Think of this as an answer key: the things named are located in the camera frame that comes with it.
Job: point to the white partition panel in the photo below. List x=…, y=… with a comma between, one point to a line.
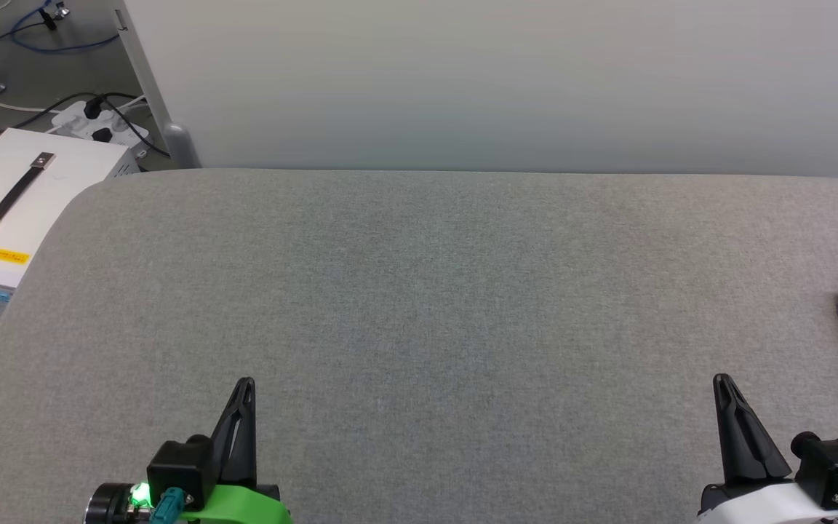
x=499, y=80

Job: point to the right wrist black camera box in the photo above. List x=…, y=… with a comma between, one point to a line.
x=837, y=462

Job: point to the white power strip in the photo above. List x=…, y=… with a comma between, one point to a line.
x=117, y=131

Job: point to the black clip stand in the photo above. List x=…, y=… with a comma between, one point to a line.
x=52, y=14

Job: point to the yellow warning label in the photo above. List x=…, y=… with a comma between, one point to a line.
x=12, y=256

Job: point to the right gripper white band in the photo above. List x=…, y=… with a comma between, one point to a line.
x=753, y=506

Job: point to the white instrument box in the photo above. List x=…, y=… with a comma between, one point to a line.
x=62, y=182

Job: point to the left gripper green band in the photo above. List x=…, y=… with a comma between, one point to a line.
x=237, y=506

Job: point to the grey partition post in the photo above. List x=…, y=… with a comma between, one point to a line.
x=157, y=94

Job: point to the left black motor cylinder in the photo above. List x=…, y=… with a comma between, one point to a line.
x=110, y=506

